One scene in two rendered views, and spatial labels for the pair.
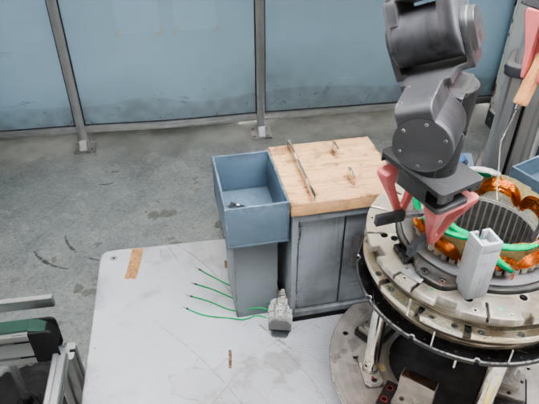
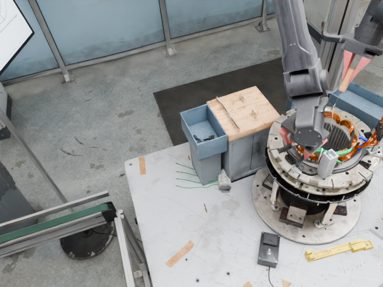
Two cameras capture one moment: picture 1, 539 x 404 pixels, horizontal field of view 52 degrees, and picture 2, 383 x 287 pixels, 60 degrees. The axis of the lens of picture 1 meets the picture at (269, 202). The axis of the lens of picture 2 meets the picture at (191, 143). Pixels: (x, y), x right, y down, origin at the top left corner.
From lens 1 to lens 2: 0.31 m
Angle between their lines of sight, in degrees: 13
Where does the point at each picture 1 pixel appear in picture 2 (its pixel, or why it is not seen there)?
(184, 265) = (168, 162)
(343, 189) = (251, 122)
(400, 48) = (293, 91)
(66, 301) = (88, 174)
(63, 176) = (61, 99)
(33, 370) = not seen: hidden behind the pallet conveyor
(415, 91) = (302, 113)
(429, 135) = (311, 134)
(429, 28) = (306, 84)
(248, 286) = (207, 172)
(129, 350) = (155, 212)
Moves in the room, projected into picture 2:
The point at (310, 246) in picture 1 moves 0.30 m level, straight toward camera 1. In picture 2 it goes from (237, 150) to (252, 229)
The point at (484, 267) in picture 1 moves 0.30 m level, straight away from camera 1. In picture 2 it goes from (330, 166) to (337, 93)
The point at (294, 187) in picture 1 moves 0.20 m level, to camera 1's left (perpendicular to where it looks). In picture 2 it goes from (227, 126) to (168, 135)
